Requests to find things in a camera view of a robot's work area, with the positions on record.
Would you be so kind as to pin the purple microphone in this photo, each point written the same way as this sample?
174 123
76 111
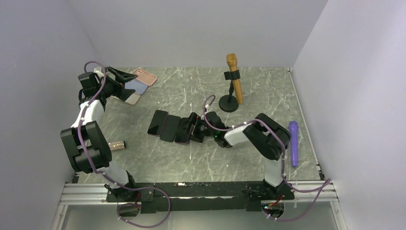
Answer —
294 130

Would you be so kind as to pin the pink phone case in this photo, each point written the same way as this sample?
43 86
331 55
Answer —
145 77

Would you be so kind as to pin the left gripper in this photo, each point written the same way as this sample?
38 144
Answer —
121 93

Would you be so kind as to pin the glitter silver microphone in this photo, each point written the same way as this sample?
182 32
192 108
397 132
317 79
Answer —
119 145

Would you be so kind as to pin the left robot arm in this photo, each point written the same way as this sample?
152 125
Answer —
87 149

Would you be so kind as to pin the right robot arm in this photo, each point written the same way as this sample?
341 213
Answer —
268 137

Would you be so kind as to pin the phone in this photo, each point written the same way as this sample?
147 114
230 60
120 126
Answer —
136 85
132 99

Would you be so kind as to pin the gold microphone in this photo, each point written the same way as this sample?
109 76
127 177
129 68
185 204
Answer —
231 60

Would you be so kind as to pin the black microphone stand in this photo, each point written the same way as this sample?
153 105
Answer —
228 103

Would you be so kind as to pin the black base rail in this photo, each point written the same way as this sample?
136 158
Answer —
202 196

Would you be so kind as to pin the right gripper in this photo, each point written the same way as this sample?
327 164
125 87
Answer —
196 120

